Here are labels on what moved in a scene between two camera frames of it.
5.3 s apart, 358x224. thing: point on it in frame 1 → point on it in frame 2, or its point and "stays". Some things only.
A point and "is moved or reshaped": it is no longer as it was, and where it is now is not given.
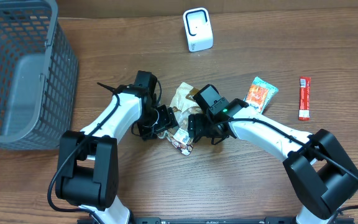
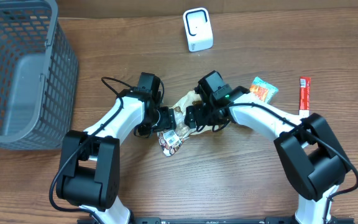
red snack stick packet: (304, 99) stays
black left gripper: (169, 119) stays
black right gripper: (193, 126) → (190, 116)
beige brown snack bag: (183, 105) is moved or reshaped
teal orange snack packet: (260, 95) stays
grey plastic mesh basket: (28, 74) stays
